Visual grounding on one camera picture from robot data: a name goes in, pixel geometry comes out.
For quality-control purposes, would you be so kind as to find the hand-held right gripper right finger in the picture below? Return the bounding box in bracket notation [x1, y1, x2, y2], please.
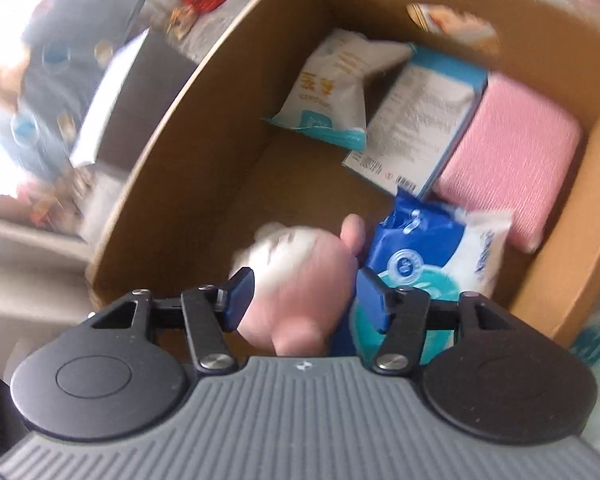
[356, 266, 511, 377]

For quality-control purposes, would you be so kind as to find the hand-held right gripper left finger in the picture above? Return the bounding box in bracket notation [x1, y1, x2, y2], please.
[89, 266, 257, 374]

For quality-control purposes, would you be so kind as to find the pink plush toy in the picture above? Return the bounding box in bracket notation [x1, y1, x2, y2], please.
[229, 212, 367, 359]

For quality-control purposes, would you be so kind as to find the blue wet wipes packet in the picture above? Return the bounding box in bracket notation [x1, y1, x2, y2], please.
[329, 186, 514, 359]

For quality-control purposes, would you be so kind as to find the cardboard box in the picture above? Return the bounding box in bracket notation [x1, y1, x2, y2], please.
[86, 0, 600, 362]

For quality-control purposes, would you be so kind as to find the blue and white box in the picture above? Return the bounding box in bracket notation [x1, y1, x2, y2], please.
[341, 44, 489, 199]

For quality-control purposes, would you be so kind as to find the pink sponge cloth pack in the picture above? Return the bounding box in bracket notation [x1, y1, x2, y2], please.
[431, 72, 584, 254]

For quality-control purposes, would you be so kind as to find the white and teal packet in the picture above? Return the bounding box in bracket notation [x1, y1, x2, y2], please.
[261, 27, 414, 152]

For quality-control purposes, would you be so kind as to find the white board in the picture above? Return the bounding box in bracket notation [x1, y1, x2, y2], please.
[69, 29, 152, 167]

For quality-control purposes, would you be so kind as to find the grey circle print cloth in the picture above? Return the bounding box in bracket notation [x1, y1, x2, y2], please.
[0, 0, 148, 182]

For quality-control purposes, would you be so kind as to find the red wrapper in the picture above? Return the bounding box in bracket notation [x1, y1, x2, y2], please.
[171, 0, 232, 14]

